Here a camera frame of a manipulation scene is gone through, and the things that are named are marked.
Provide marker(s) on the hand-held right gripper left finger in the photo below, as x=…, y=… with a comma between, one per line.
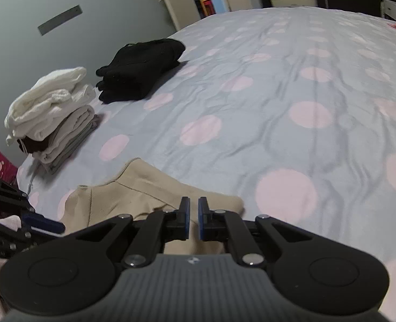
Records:
x=186, y=218

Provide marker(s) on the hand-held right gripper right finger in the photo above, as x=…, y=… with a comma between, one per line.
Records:
x=200, y=219

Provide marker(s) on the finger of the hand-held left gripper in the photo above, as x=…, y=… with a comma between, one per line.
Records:
x=3, y=187
x=42, y=224

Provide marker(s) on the beige sweater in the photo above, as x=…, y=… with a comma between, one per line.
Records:
x=134, y=187

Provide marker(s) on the stack of folded light clothes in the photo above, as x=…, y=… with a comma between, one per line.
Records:
x=67, y=110

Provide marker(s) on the dark maroon folded garment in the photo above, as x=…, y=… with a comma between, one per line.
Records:
x=32, y=145

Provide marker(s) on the grey folded garment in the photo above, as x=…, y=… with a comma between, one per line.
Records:
x=74, y=147

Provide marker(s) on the light beige folded garment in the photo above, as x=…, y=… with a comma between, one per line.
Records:
x=69, y=130

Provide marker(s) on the white knit folded garment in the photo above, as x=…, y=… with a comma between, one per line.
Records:
x=43, y=97

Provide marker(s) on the blue bedsheet with pink dots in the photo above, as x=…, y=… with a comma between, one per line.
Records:
x=268, y=90

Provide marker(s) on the black folded garment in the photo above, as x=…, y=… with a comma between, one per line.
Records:
x=137, y=67

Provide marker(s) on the orange box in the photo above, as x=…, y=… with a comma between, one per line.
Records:
x=207, y=6

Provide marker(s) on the cream door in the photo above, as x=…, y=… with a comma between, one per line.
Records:
x=178, y=3

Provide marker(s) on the grey wall plate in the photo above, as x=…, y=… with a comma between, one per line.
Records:
x=60, y=20

